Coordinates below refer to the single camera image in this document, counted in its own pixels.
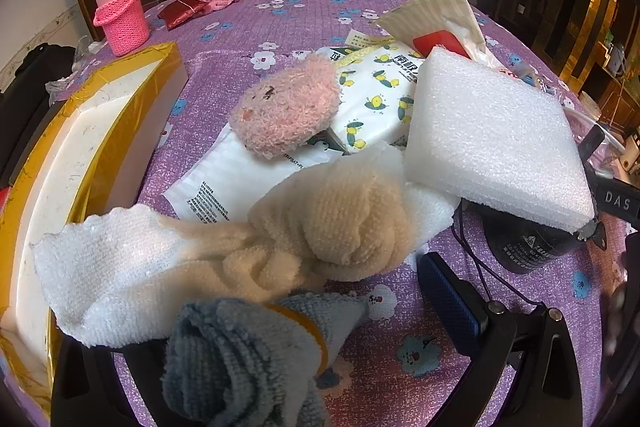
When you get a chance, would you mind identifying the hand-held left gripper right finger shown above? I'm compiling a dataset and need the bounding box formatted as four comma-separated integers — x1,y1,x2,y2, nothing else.
416,251,584,427

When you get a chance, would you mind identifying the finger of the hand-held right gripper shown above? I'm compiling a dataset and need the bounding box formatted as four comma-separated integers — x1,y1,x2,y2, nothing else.
574,217,609,249
575,126,607,178

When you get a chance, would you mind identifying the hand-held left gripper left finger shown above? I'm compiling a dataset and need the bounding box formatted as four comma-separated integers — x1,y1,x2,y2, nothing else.
51,332,146,427

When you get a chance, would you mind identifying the white foam block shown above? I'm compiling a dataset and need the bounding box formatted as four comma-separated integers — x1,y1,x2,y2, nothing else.
401,46,597,234

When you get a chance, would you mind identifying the white towel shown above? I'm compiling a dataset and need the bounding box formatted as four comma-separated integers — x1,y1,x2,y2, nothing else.
31,146,467,349

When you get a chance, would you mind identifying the beige towel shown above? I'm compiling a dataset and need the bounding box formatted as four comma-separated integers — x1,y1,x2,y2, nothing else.
177,161,417,293

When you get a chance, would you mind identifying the blue-grey towel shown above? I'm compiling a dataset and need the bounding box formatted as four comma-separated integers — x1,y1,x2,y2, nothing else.
161,291,372,427

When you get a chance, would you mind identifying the black cylinder container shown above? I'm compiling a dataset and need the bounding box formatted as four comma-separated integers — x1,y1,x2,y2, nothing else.
481,201,587,276

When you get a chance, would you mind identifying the wooden display cabinet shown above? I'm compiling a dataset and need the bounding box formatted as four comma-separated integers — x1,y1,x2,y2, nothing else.
559,0,640,138

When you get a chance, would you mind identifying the red card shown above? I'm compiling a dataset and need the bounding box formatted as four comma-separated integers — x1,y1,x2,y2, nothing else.
411,28,472,60

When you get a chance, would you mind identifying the cream striped bag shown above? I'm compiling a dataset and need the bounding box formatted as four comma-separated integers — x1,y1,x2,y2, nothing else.
374,0,495,72

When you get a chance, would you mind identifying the lemon print tissue pack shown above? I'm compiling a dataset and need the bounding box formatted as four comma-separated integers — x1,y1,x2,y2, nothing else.
329,39,427,154

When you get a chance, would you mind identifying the pink fluffy cloth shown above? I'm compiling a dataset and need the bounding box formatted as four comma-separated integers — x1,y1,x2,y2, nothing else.
229,57,342,158

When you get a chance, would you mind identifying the white printed plastic bag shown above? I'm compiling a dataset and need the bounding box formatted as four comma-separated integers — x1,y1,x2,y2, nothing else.
164,127,352,229

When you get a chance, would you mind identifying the black bag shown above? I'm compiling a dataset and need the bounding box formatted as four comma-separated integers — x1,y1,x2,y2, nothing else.
0,43,92,188

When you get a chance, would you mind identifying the purple floral tablecloth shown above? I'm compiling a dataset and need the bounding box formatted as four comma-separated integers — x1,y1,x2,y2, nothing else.
47,0,622,427

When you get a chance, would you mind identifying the gold-edged white box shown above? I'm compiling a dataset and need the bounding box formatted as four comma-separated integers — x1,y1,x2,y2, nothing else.
0,41,189,408

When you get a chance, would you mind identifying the clear plastic bag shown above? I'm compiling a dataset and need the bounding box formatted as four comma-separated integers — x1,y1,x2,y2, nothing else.
46,34,109,104

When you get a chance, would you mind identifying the pink knitted basket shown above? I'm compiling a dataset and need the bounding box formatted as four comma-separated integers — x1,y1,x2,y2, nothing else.
92,0,151,57

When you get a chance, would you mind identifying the red pouch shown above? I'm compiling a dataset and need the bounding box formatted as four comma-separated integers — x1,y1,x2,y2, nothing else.
157,0,212,31

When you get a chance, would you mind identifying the black cable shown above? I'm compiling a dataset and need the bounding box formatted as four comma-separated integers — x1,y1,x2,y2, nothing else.
449,201,547,309

